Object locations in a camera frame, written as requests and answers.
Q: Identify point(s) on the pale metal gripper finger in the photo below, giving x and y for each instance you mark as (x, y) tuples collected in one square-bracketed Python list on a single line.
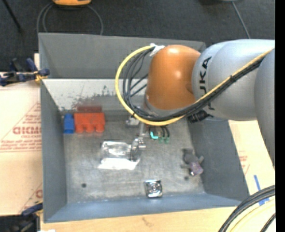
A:
[(133, 153), (141, 145)]

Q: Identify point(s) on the clear plastic container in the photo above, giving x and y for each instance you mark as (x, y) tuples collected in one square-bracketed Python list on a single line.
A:
[(113, 151)]

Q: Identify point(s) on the shiny metal square object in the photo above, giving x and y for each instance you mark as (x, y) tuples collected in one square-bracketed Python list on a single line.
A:
[(153, 189)]

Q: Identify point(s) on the grey metal bin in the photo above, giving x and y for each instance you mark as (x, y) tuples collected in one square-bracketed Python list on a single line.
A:
[(89, 178)]

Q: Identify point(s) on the orange toy block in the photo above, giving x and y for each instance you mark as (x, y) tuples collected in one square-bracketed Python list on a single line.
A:
[(89, 122)]

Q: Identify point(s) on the grey and purple toy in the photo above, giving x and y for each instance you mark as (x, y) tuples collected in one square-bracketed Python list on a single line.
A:
[(192, 162)]

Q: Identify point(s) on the blue toy block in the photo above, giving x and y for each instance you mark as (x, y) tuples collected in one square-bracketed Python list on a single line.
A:
[(69, 123)]

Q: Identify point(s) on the brown cardboard board, red print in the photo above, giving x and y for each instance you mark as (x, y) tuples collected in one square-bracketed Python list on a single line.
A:
[(17, 168)]

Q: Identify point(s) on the black cylinder on white bracket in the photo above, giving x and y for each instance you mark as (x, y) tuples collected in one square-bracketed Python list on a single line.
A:
[(199, 116)]

